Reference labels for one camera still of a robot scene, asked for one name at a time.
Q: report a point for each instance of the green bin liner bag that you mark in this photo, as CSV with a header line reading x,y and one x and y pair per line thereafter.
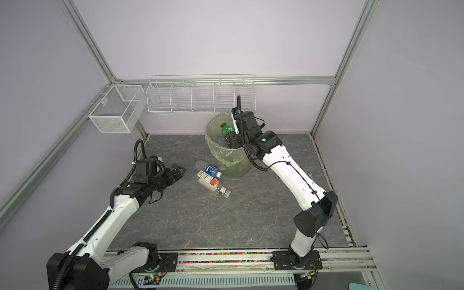
x,y
223,145

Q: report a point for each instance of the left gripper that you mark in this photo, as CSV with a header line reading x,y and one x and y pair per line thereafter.
x,y
173,178

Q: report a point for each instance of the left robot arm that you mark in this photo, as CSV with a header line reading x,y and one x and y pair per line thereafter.
x,y
82,266

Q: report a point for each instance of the long white wire basket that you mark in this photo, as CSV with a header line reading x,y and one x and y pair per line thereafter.
x,y
200,93

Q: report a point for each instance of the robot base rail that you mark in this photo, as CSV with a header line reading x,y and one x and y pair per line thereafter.
x,y
243,268

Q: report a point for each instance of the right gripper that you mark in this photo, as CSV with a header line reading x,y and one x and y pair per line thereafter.
x,y
231,139

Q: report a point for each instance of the clear bottle blue label white cap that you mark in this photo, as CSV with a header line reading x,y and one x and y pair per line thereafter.
x,y
208,168

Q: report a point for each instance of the small white wire basket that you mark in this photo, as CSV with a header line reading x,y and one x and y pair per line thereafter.
x,y
119,109

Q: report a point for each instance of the grey mesh waste bin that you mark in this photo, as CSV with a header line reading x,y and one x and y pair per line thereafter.
x,y
226,152

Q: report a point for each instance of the square bottle red green label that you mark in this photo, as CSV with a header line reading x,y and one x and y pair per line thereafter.
x,y
212,184

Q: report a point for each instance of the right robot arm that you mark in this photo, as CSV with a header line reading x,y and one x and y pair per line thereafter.
x,y
266,152

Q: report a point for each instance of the small green plastic bottle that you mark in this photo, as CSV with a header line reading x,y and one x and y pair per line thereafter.
x,y
226,128

